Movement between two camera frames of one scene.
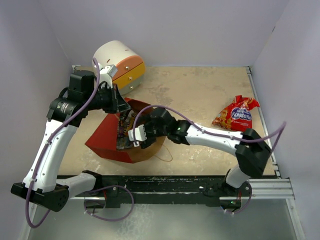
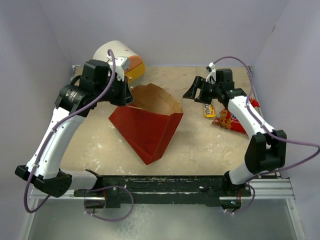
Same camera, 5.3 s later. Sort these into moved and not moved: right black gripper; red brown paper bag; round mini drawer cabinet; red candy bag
Moved: right black gripper; red brown paper bag
Not moved: round mini drawer cabinet; red candy bag
